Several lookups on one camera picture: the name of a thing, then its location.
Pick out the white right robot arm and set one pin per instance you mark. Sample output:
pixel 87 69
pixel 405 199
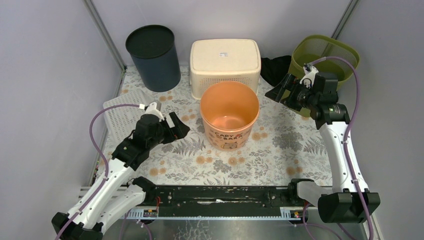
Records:
pixel 349 200

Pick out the floral patterned table mat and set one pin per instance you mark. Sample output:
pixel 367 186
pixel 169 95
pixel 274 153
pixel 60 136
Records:
pixel 282 145

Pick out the orange bucket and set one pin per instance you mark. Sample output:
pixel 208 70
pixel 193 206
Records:
pixel 229 110

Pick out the dark blue cylindrical bin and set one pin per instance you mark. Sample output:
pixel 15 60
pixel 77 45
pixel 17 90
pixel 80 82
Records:
pixel 153 51

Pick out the cream perforated plastic basket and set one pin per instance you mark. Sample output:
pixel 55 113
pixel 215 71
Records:
pixel 212 61

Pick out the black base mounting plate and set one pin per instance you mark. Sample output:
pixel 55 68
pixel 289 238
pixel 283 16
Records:
pixel 196 196

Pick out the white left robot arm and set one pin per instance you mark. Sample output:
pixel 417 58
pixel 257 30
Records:
pixel 97 211

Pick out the slotted aluminium cable rail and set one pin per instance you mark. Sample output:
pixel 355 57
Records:
pixel 218 213

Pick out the black cloth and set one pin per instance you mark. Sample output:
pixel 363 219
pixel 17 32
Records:
pixel 274 70

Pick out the white perforated basket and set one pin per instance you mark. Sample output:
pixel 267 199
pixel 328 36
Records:
pixel 121 121

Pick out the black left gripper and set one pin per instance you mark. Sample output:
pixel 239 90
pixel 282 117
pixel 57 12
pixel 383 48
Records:
pixel 170 128

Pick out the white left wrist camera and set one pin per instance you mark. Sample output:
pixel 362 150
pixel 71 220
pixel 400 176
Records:
pixel 153 108

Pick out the green ribbed waste bin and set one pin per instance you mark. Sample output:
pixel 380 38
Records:
pixel 318 46

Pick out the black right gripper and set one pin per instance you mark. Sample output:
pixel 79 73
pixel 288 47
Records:
pixel 289 82

